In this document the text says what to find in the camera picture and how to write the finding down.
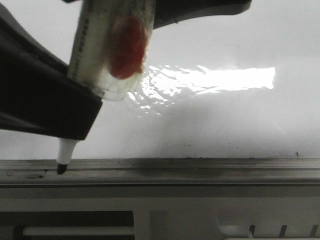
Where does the white black whiteboard marker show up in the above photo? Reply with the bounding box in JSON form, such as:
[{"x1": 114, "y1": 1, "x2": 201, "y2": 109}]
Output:
[{"x1": 56, "y1": 0, "x2": 157, "y2": 175}]

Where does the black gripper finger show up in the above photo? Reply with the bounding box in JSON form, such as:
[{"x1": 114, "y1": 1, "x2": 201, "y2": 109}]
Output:
[
  {"x1": 0, "y1": 6, "x2": 102, "y2": 140},
  {"x1": 77, "y1": 0, "x2": 252, "y2": 29}
]

